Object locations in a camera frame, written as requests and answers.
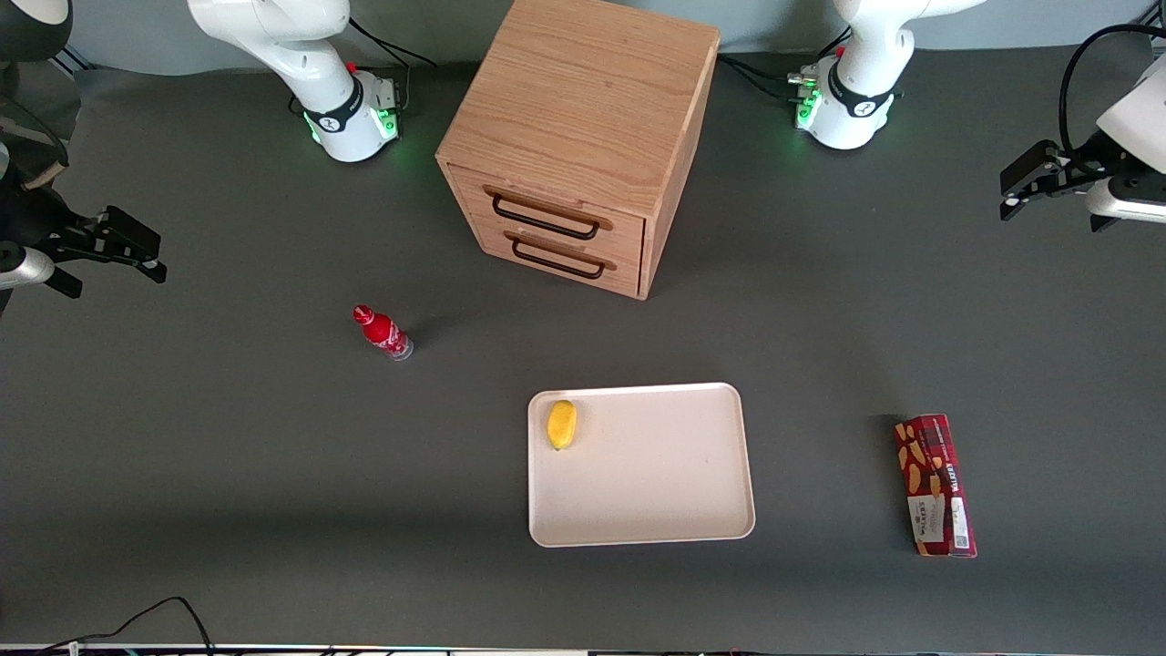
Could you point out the yellow mango fruit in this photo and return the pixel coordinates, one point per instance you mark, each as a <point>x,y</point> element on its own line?
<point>561,425</point>

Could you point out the wooden drawer front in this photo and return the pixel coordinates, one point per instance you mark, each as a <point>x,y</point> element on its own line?
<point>629,269</point>
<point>556,196</point>

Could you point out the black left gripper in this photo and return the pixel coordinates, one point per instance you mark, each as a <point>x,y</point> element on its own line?
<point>1078,170</point>

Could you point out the red tartan cookie box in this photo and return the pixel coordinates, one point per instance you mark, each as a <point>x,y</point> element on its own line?
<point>934,483</point>

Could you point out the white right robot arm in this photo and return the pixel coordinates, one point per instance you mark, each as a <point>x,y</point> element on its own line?
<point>310,55</point>

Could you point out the wooden drawer cabinet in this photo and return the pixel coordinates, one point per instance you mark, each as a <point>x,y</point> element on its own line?
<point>583,100</point>

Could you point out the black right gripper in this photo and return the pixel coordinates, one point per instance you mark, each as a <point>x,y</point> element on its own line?
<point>35,228</point>

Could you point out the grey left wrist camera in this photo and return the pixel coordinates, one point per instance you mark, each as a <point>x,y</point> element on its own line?
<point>1134,205</point>

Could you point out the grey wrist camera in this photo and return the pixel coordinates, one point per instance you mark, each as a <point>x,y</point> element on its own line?
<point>23,267</point>
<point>1134,205</point>

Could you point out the beige plastic tray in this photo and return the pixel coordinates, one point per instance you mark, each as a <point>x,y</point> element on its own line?
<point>656,474</point>

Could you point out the red plastic bottle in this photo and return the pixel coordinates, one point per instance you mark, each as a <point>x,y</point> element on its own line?
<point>383,333</point>

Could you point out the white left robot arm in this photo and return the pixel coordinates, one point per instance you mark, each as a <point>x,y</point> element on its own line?
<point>856,91</point>

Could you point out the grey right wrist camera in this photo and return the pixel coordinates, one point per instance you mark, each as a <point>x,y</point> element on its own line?
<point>23,267</point>

